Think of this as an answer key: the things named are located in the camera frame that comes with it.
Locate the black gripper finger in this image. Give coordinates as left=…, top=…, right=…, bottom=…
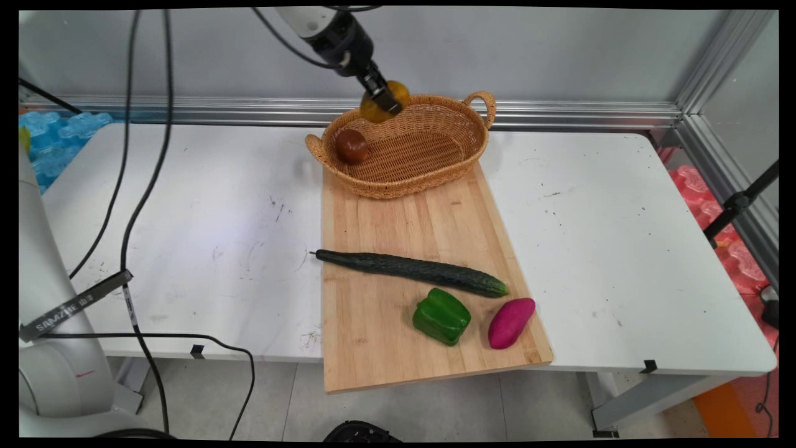
left=357, top=60, right=404, bottom=117

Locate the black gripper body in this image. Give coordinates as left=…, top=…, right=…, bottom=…
left=303, top=11, right=375, bottom=78

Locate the yellow potato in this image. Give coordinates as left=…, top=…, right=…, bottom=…
left=359, top=80, right=411, bottom=124

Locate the brown round tomato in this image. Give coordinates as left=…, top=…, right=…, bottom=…
left=335, top=128, right=369, bottom=166

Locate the woven wicker basket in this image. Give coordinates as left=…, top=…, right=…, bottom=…
left=305, top=91, right=497, bottom=200

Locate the wooden cutting board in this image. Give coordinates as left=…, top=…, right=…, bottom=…
left=321, top=161, right=554, bottom=394

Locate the dark green cucumber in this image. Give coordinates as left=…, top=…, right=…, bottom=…
left=310, top=249, right=509, bottom=299

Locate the green bell pepper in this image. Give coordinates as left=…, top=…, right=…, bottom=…
left=412, top=287, right=472, bottom=347

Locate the purple sweet potato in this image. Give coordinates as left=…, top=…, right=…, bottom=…
left=488, top=297, right=537, bottom=350

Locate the blue foam mat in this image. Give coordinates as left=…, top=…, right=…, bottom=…
left=19, top=110, right=116, bottom=195

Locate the black round floor object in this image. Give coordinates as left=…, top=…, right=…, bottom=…
left=323, top=421, right=404, bottom=443

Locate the black tripod stand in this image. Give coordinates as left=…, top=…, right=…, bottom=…
left=703, top=160, right=779, bottom=250

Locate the pink foam mat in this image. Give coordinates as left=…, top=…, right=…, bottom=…
left=656, top=146, right=779, bottom=349

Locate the grey metal table leg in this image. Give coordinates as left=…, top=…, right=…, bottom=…
left=585, top=371, right=736, bottom=438

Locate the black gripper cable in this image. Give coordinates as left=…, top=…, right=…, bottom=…
left=251, top=6, right=340, bottom=70

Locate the horizontal aluminium frame rail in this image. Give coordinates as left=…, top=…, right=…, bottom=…
left=19, top=93, right=683, bottom=133

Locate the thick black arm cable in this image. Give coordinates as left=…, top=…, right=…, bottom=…
left=120, top=9, right=173, bottom=434

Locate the thin black floor cable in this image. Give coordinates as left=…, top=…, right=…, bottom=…
left=37, top=332, right=256, bottom=441

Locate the upright aluminium frame post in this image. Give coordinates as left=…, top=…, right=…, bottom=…
left=675, top=9, right=778, bottom=117

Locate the slanted aluminium frame rail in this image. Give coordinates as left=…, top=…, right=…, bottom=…
left=673, top=114, right=779, bottom=290

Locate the grey printed velcro strap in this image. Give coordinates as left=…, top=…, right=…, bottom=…
left=19, top=269, right=134, bottom=343

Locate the thin black mouse cable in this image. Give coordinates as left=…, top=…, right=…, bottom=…
left=755, top=335, right=779, bottom=438

